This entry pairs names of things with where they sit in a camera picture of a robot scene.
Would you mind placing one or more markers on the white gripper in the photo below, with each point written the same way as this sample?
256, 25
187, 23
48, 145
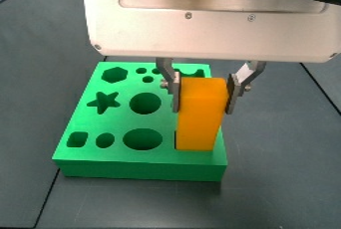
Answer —
260, 30

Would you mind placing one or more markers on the orange rectangular block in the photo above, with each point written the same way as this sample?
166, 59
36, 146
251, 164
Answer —
202, 101

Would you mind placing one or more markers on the green shape sorting board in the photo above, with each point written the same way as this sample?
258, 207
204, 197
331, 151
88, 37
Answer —
119, 136

